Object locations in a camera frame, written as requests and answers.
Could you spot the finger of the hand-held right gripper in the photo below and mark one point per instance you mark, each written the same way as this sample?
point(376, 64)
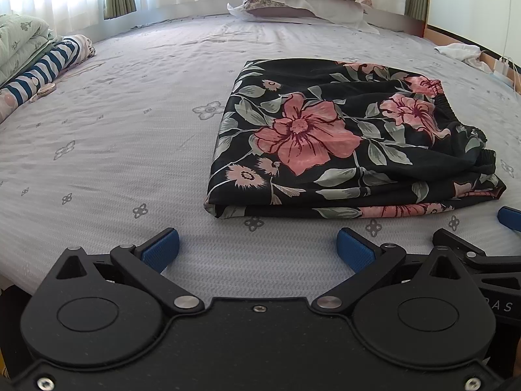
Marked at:
point(509, 216)
point(468, 246)

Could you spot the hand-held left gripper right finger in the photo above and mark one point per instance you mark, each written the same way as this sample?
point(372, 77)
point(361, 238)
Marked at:
point(353, 252)

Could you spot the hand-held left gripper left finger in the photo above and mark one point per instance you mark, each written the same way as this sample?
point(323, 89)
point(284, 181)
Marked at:
point(163, 249)

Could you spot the black floral pants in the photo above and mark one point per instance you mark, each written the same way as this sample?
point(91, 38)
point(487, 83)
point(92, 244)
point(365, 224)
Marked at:
point(305, 130)

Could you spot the grey patterned bed sheet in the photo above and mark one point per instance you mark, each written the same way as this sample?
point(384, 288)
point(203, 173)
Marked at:
point(122, 150)

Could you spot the white charger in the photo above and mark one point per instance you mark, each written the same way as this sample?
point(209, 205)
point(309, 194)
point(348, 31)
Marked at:
point(501, 66)

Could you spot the white cloth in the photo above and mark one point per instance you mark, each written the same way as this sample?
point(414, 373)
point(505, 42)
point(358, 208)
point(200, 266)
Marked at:
point(462, 53)

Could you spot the round beige disc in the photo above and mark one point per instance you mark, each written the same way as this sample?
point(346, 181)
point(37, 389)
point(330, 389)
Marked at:
point(47, 89)

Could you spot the blue pink striped blanket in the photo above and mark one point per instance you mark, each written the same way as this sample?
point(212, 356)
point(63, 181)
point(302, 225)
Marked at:
point(49, 67)

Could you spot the white mauve pillow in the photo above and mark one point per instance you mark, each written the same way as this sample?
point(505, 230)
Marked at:
point(325, 12)

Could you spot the green floral quilt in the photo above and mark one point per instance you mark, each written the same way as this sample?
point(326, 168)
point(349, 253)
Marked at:
point(20, 44)

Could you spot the wooden bed frame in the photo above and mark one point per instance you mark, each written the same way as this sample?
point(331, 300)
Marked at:
point(468, 37)

